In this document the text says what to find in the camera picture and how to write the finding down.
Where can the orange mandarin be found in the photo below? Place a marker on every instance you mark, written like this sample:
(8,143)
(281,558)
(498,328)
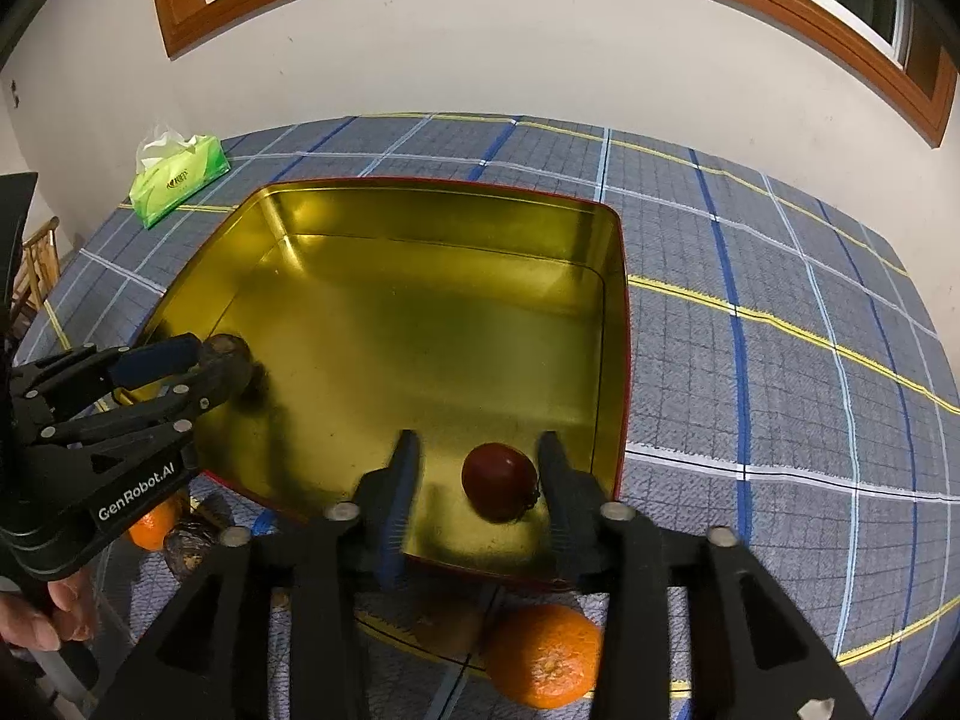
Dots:
(154,526)
(544,656)

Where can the person's left hand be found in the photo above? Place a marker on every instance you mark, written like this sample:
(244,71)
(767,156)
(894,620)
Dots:
(41,615)

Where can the green tissue pack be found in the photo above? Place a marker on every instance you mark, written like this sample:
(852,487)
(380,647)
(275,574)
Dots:
(176,180)

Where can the red tomato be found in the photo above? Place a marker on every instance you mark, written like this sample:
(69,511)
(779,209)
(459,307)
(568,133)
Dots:
(499,480)

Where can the red tin box gold inside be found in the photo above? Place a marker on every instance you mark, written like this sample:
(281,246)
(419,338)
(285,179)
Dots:
(420,315)

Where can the large dark wrinkled fruit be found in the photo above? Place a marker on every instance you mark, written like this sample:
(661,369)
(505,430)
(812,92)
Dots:
(187,551)

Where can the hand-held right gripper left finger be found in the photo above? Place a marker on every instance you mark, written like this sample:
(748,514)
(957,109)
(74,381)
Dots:
(397,499)

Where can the grey plaid tablecloth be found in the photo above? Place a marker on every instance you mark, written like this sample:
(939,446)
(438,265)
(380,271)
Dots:
(750,390)

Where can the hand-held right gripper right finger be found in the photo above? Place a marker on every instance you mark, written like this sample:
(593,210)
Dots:
(561,510)

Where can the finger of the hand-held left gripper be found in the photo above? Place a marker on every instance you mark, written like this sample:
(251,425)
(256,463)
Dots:
(196,403)
(161,356)

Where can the wooden chair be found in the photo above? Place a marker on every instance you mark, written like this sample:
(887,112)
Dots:
(36,270)

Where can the dark brown water chestnut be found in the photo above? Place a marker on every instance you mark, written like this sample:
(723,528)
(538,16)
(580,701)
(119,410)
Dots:
(227,347)

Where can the brown longan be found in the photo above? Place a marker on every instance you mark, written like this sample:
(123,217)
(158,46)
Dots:
(450,630)

